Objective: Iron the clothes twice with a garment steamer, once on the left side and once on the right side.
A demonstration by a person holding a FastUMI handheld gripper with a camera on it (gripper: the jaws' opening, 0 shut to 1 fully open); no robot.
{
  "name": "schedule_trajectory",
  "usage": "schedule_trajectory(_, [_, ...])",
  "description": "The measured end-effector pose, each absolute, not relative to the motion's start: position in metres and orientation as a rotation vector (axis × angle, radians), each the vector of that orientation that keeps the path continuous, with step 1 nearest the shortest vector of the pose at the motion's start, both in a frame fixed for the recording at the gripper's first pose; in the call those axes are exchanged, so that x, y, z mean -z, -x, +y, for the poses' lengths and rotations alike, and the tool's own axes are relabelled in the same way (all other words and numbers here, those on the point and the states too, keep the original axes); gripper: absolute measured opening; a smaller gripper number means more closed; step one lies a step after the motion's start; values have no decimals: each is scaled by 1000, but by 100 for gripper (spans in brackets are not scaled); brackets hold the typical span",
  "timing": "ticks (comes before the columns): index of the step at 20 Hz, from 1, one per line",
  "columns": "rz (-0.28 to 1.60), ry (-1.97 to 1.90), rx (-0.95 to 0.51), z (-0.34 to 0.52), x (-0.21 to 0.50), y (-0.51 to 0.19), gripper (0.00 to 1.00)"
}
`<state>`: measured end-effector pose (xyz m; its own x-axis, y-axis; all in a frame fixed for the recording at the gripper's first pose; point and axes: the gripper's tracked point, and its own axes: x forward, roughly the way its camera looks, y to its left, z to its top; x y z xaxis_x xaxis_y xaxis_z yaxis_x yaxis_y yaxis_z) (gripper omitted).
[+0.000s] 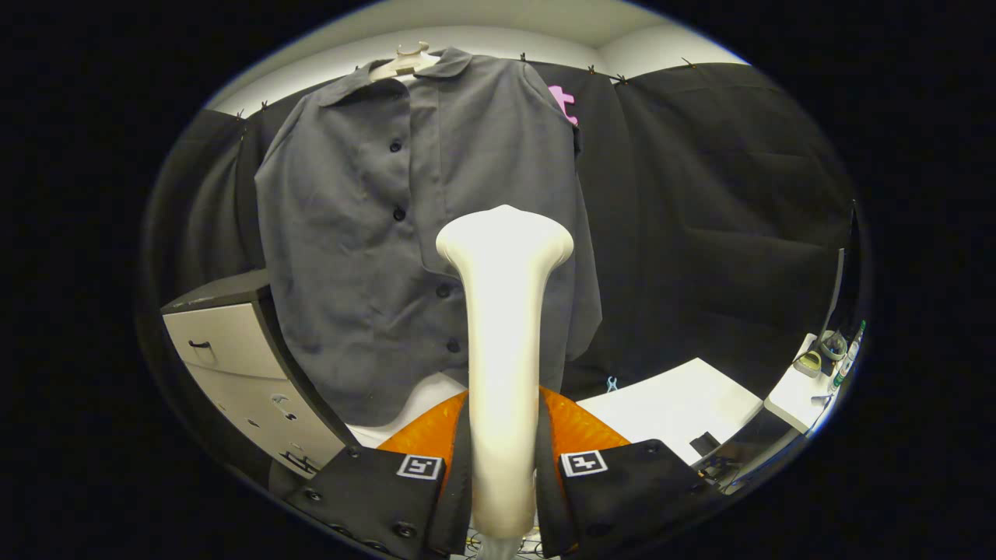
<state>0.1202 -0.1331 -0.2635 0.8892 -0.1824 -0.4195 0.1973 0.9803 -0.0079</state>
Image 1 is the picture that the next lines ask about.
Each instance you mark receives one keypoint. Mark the grey drawer cabinet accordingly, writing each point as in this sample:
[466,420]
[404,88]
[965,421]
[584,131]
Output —
[226,342]

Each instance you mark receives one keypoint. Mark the black backdrop cloth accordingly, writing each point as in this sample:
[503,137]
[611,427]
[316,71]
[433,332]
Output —
[700,194]

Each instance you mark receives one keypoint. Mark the small black box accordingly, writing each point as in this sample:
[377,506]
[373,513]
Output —
[704,444]

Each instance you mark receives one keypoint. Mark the grey button-up shirt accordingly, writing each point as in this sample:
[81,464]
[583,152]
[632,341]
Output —
[350,257]

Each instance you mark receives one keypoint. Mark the white mannequin torso stand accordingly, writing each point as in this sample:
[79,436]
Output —
[410,64]

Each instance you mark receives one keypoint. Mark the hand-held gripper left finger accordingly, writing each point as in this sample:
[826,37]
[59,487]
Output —
[366,494]

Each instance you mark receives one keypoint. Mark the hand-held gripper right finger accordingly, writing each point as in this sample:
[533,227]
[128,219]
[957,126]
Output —
[646,490]

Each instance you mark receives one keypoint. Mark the white garment steamer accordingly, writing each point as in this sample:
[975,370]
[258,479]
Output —
[504,350]

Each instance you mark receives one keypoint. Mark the white bottle green cap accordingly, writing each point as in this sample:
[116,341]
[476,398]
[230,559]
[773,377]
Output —
[848,362]

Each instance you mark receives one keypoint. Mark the olive tape roll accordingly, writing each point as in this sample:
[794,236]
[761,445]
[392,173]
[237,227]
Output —
[809,364]

